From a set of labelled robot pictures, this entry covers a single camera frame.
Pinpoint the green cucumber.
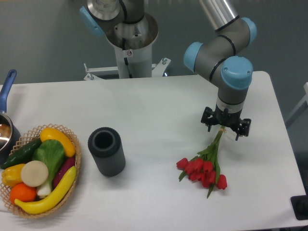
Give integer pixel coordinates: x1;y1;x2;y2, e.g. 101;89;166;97
0;138;42;169

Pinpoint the beige round disc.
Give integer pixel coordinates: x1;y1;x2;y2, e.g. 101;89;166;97
21;160;49;187

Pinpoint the green lettuce leaf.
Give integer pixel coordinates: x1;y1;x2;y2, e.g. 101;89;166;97
32;140;65;199

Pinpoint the purple eggplant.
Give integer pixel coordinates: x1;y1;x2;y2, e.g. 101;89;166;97
52;156;75;189

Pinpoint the yellow bell pepper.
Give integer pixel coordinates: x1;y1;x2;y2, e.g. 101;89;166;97
1;164;25;187

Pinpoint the black device at edge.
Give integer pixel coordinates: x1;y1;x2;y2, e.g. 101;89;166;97
290;195;308;220

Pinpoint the blue handled saucepan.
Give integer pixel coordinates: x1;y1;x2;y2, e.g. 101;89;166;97
0;69;20;164

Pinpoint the yellow squash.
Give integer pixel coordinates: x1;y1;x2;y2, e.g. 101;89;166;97
40;128;76;157

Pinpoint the yellow banana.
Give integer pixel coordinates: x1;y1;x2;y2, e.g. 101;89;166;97
14;166;77;215

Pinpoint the white frame at right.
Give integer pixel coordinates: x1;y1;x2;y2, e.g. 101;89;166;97
285;82;308;128

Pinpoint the dark grey ribbed vase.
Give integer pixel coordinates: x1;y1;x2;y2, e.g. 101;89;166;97
88;127;126;177

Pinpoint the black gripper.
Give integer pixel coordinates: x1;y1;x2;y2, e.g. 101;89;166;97
201;104;252;141

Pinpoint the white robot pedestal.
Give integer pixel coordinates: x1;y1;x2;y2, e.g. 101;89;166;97
80;8;171;78

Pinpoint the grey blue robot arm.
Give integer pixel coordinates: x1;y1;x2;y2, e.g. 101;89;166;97
79;0;257;137

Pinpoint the red tulip bouquet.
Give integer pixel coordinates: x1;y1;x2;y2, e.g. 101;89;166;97
176;126;228;197

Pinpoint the black cable on pedestal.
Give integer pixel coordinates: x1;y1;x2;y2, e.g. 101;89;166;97
121;38;133;79

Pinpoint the orange fruit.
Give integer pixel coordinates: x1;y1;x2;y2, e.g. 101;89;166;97
10;183;37;205

